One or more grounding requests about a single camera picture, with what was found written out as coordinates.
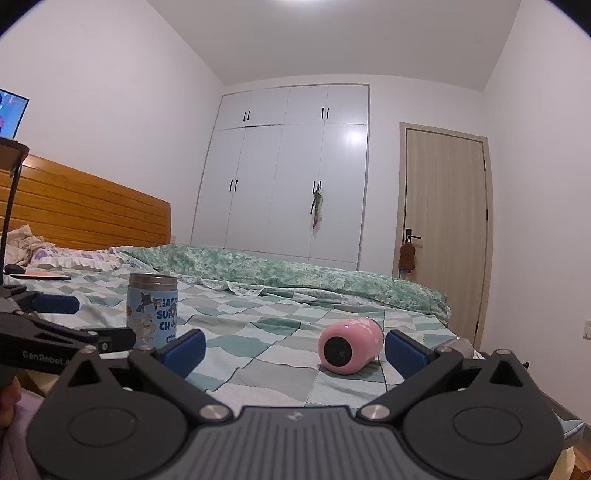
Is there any beige crumpled cloth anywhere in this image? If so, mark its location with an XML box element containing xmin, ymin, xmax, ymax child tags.
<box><xmin>2</xmin><ymin>224</ymin><xmax>47</xmax><ymax>267</ymax></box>

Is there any pink cup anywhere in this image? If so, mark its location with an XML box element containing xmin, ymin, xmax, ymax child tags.
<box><xmin>318</xmin><ymin>317</ymin><xmax>385</xmax><ymax>375</ymax></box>

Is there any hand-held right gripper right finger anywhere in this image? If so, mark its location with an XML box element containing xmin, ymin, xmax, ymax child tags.
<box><xmin>356</xmin><ymin>330</ymin><xmax>532</xmax><ymax>422</ymax></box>

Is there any laptop screen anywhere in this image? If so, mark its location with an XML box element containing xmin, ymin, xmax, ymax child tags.
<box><xmin>0</xmin><ymin>89</ymin><xmax>31</xmax><ymax>139</ymax></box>

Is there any blue printed cup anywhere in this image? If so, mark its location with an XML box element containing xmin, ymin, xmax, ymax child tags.
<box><xmin>126</xmin><ymin>272</ymin><xmax>179</xmax><ymax>350</ymax></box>

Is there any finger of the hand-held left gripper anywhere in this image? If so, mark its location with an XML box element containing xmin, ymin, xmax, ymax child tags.
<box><xmin>76</xmin><ymin>327</ymin><xmax>136</xmax><ymax>355</ymax></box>
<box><xmin>4</xmin><ymin>285</ymin><xmax>81</xmax><ymax>315</ymax></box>

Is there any white wardrobe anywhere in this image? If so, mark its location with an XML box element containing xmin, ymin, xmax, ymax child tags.
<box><xmin>190</xmin><ymin>84</ymin><xmax>370</xmax><ymax>272</ymax></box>

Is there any checkered bed sheet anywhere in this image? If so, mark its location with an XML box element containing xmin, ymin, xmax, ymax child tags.
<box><xmin>4</xmin><ymin>267</ymin><xmax>583</xmax><ymax>444</ymax></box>

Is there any wooden headboard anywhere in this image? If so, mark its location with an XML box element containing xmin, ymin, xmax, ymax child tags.
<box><xmin>0</xmin><ymin>154</ymin><xmax>172</xmax><ymax>252</ymax></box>

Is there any person's left hand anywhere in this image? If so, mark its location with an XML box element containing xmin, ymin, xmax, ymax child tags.
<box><xmin>0</xmin><ymin>378</ymin><xmax>22</xmax><ymax>430</ymax></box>

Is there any light wooden door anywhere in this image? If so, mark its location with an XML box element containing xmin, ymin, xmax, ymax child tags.
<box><xmin>398</xmin><ymin>121</ymin><xmax>495</xmax><ymax>350</ymax></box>

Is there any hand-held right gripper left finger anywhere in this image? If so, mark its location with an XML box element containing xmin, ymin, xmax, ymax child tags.
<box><xmin>55</xmin><ymin>329</ymin><xmax>234</xmax><ymax>423</ymax></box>

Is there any grey rounded object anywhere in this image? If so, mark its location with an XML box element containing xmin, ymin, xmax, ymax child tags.
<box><xmin>442</xmin><ymin>337</ymin><xmax>477</xmax><ymax>359</ymax></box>

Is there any green floral quilt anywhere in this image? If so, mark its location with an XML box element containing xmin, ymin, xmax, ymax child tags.
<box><xmin>121</xmin><ymin>243</ymin><xmax>452</xmax><ymax>325</ymax></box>

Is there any lavender clothing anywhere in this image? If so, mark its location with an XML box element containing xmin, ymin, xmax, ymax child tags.
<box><xmin>0</xmin><ymin>383</ymin><xmax>49</xmax><ymax>480</ymax></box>

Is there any green hanging ornament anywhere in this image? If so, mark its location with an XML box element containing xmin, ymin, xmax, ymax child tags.
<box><xmin>309</xmin><ymin>181</ymin><xmax>325</xmax><ymax>230</ymax></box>

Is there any purple floral pillow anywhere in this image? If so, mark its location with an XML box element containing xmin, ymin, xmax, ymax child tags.
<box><xmin>30</xmin><ymin>246</ymin><xmax>153</xmax><ymax>274</ymax></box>

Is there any brown plush toy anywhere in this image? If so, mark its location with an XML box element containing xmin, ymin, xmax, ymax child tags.
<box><xmin>398</xmin><ymin>241</ymin><xmax>417</xmax><ymax>278</ymax></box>

